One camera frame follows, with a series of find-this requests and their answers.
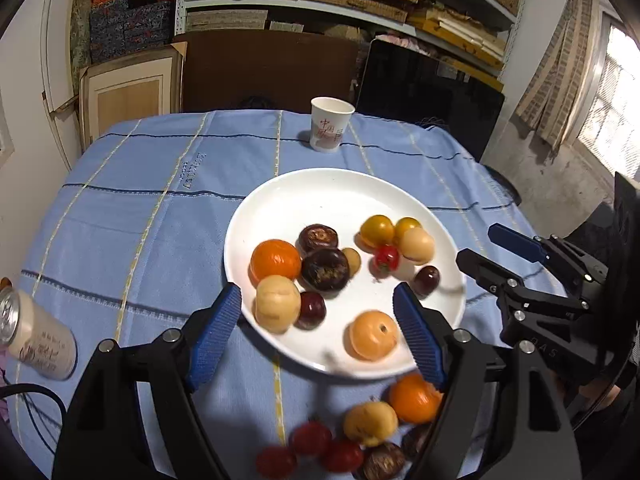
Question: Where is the small yellow tomato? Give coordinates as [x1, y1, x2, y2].
[394, 216, 422, 238]

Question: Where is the round tan fruit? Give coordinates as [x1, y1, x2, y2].
[341, 247, 362, 278]

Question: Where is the stack of blue patterned boxes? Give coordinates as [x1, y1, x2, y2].
[90, 0, 176, 64]

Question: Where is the red tomato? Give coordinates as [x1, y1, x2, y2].
[372, 244, 401, 276]
[256, 446, 298, 479]
[321, 441, 364, 473]
[290, 421, 333, 457]

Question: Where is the black panel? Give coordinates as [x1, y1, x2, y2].
[355, 39, 506, 163]

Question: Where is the white paper cup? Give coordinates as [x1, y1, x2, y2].
[308, 96, 356, 153]

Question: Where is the cardboard picture frame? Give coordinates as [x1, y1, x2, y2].
[79, 42, 187, 148]

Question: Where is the beige patterned curtain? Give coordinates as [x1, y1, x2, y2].
[515, 0, 608, 153]

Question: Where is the orange-yellow tomato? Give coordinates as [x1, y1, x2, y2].
[359, 214, 396, 250]

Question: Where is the peach-coloured persimmon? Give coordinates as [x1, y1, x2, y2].
[348, 310, 401, 362]

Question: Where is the green patterned roll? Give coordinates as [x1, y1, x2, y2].
[70, 0, 95, 67]

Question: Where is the large dark brown water chestnut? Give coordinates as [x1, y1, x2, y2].
[300, 248, 350, 293]

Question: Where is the pink cloth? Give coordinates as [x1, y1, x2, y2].
[375, 35, 437, 57]

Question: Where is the brown board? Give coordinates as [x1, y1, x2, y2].
[172, 30, 361, 113]

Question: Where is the stack of yellow flat boxes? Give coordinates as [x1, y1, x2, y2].
[407, 7, 506, 72]

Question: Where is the black cable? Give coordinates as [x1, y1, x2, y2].
[0, 382, 68, 441]

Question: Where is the dark red plum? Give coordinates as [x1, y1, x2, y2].
[296, 291, 327, 331]
[411, 265, 441, 297]

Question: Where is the white metal shelf rack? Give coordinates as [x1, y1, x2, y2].
[175, 0, 528, 81]

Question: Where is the small dark brown water chestnut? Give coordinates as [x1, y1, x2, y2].
[298, 224, 339, 256]

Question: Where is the glass window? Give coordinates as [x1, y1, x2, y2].
[577, 12, 640, 178]

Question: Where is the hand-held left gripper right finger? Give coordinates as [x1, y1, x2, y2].
[392, 282, 583, 480]

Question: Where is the pale yellow pepino melon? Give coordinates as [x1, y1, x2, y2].
[255, 275, 302, 333]
[343, 401, 399, 447]
[398, 227, 436, 265]

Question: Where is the blue striped tablecloth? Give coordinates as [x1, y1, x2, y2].
[10, 109, 576, 480]

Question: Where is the white oval plate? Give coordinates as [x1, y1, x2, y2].
[223, 168, 467, 380]

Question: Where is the orange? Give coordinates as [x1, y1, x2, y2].
[389, 374, 444, 425]
[250, 239, 302, 285]

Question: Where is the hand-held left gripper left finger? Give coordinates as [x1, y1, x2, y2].
[50, 282, 243, 480]

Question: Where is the white board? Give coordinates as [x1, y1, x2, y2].
[40, 0, 85, 171]

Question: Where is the person's right hand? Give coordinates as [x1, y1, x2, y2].
[575, 382, 626, 413]

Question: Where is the cream drink can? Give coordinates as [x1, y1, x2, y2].
[0, 288, 78, 381]

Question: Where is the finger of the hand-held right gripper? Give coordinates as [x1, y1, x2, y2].
[487, 223, 608, 291]
[456, 247, 591, 311]

